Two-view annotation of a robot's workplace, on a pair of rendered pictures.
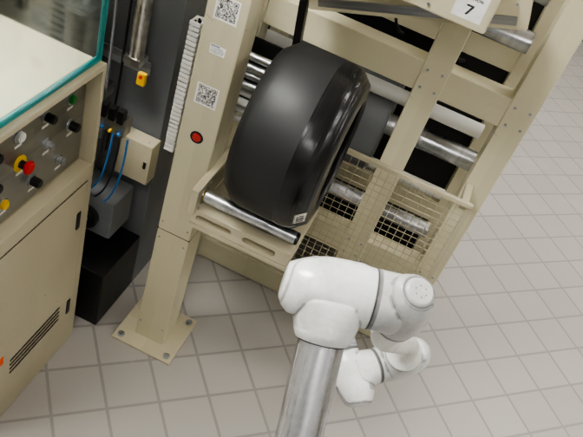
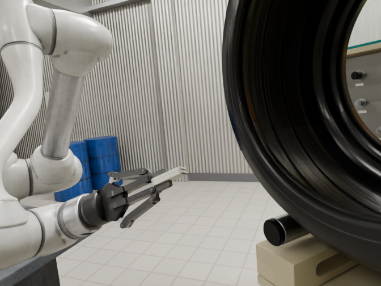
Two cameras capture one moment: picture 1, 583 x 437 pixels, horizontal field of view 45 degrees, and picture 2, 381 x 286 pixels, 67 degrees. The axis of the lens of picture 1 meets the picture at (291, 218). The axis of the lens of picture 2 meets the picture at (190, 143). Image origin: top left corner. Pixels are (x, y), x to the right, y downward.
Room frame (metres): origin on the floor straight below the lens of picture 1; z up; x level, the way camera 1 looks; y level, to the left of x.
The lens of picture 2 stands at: (2.05, -0.40, 1.12)
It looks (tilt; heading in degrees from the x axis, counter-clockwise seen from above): 7 degrees down; 145
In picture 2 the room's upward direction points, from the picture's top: 5 degrees counter-clockwise
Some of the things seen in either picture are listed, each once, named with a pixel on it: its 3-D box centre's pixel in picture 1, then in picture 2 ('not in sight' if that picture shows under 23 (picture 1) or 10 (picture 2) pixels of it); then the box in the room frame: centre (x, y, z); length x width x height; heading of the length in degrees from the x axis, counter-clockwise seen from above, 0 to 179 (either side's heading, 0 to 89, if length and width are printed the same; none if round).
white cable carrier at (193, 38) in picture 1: (185, 88); not in sight; (1.90, 0.46, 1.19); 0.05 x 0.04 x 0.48; 173
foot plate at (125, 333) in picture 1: (155, 328); not in sight; (1.92, 0.37, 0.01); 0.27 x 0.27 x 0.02; 83
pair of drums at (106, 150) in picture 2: not in sight; (87, 165); (-2.23, 0.68, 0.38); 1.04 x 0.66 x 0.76; 123
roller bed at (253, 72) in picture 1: (258, 87); not in sight; (2.31, 0.29, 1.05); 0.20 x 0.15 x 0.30; 83
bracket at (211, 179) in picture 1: (218, 172); not in sight; (1.93, 0.29, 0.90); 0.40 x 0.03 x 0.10; 173
